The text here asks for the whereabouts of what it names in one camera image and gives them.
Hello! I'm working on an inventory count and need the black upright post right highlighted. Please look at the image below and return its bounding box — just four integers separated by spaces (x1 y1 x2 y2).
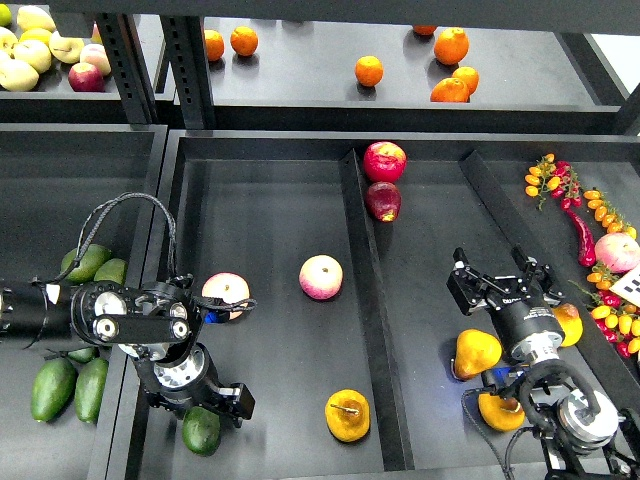
160 15 216 130

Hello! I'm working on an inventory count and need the orange behind front one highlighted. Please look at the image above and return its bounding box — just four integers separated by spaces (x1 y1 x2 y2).
452 66 480 95

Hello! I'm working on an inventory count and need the pink apple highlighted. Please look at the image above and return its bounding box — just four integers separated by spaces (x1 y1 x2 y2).
201 272 250 304
299 255 343 301

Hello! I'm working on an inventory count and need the cherry tomato bunch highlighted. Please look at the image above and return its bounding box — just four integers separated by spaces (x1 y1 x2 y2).
572 262 639 359
524 153 582 210

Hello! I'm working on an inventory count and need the dark red apple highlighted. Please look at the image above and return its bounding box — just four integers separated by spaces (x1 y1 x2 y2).
365 181 402 223

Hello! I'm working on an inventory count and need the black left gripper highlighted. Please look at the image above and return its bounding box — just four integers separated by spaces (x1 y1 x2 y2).
133 343 255 428

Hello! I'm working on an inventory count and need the white marker tag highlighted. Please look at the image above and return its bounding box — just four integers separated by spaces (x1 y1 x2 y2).
610 266 640 307

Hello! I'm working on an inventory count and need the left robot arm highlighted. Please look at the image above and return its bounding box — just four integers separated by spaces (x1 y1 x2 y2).
1 192 256 426

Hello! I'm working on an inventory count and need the black upright post left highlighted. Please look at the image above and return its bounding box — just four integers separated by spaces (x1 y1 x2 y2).
96 13 158 124

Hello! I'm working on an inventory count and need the yellow pear by divider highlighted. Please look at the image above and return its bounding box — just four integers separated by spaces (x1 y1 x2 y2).
552 303 584 347

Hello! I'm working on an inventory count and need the orange front right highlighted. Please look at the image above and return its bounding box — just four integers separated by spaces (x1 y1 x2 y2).
430 77 470 103

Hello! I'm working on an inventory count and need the orange under beam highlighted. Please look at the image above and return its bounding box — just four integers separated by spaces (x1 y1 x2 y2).
412 25 438 37

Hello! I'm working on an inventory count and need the upper cherry tomato bunch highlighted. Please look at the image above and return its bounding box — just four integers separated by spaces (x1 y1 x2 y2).
524 153 582 210

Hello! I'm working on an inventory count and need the orange far left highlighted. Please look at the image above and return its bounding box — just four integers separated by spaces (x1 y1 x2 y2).
204 29 225 62

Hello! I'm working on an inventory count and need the green avocado dark flat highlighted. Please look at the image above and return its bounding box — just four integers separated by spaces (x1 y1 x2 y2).
66 347 99 364

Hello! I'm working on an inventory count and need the black left tray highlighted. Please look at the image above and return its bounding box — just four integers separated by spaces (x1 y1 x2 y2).
1 124 167 479

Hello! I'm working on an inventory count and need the large orange right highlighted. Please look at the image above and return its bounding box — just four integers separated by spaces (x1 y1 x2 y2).
434 27 470 65

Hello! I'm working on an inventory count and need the green avocado top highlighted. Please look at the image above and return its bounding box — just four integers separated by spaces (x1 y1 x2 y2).
65 244 113 284

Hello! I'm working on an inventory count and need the pale yellow apple front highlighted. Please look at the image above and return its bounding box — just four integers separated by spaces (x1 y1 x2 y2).
0 59 39 92

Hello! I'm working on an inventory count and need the pink apple left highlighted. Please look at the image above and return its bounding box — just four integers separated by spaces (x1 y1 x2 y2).
201 272 250 304

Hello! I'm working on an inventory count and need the pink apple right tray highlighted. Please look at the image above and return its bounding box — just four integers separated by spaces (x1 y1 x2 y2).
595 232 639 273

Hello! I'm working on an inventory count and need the red apple on shelf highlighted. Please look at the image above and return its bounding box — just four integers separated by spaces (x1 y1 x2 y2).
68 62 105 92

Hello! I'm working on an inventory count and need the large black divided tray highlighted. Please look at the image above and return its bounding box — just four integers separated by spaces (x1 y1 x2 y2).
129 131 639 479

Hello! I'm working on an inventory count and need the red chili pepper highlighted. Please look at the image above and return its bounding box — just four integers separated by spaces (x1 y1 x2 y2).
566 209 596 267

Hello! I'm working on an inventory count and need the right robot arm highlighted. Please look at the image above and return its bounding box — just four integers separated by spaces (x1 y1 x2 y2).
447 247 639 479

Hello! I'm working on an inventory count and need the black upright post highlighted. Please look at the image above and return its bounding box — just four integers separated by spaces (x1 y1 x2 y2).
160 15 216 130
96 13 158 124

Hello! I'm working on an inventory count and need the pink apple centre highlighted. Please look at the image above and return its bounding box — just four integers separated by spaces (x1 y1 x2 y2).
299 255 343 301

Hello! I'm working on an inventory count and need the bright red apple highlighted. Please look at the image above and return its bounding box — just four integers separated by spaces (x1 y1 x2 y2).
363 141 407 183

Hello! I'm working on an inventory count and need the yellow pear front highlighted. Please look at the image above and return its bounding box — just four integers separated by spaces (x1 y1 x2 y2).
478 393 525 432

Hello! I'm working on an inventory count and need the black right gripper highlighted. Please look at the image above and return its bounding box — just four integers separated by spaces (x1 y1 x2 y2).
446 244 565 360

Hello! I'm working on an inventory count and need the orange centre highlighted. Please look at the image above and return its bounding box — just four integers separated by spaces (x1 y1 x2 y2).
354 55 384 88

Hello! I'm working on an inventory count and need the yellow apple on shelf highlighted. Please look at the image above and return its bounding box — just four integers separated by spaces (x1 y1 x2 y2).
48 31 85 65

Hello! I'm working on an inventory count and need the lower cherry tomato bunch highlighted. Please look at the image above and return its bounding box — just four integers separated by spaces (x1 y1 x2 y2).
572 262 639 359

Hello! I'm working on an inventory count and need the pale peach on shelf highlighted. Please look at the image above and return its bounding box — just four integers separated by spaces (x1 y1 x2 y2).
80 43 112 77

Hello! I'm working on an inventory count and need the orange cherry tomato vine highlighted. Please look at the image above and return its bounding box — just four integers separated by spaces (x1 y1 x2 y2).
582 189 637 240

